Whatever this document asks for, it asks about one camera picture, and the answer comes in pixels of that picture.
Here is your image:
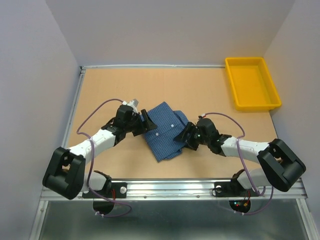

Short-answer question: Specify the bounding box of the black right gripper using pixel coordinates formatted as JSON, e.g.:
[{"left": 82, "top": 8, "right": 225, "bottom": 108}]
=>
[{"left": 172, "top": 121, "right": 210, "bottom": 151}]

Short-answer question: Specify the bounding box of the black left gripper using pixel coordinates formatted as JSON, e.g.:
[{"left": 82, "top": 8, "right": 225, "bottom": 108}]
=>
[{"left": 124, "top": 109, "right": 157, "bottom": 137}]

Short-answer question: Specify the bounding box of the blue checked long sleeve shirt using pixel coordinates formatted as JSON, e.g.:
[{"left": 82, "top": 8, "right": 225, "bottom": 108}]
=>
[{"left": 144, "top": 101, "right": 189, "bottom": 163}]

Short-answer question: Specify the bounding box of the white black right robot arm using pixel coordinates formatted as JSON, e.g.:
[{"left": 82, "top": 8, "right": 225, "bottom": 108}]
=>
[{"left": 174, "top": 118, "right": 307, "bottom": 195}]

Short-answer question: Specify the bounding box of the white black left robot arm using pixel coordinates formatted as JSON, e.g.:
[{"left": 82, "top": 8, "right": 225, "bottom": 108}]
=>
[{"left": 42, "top": 105, "right": 157, "bottom": 200}]

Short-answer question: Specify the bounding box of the yellow plastic bin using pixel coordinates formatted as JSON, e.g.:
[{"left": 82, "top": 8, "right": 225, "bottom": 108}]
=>
[{"left": 225, "top": 57, "right": 282, "bottom": 112}]

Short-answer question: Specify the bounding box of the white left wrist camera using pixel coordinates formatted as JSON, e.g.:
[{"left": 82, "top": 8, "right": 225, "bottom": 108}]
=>
[{"left": 122, "top": 99, "right": 139, "bottom": 113}]

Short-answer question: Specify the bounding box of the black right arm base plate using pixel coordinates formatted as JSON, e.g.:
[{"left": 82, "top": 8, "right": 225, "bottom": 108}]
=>
[{"left": 211, "top": 181, "right": 258, "bottom": 198}]

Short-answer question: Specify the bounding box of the aluminium back rail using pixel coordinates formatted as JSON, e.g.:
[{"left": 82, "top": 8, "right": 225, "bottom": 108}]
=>
[{"left": 80, "top": 64, "right": 225, "bottom": 70}]

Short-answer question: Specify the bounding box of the aluminium rail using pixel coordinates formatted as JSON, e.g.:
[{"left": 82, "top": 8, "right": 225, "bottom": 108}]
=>
[
  {"left": 40, "top": 178, "right": 308, "bottom": 202},
  {"left": 80, "top": 64, "right": 225, "bottom": 70},
  {"left": 51, "top": 70, "right": 86, "bottom": 181}
]

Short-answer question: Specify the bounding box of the aluminium front rail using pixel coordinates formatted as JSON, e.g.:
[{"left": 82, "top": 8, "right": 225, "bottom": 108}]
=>
[{"left": 40, "top": 178, "right": 308, "bottom": 202}]

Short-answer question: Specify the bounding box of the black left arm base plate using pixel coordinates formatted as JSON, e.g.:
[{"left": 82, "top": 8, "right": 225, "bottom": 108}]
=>
[{"left": 96, "top": 182, "right": 128, "bottom": 199}]

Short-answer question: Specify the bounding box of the aluminium left side rail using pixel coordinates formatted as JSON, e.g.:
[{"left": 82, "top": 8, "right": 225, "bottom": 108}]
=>
[{"left": 51, "top": 70, "right": 86, "bottom": 181}]

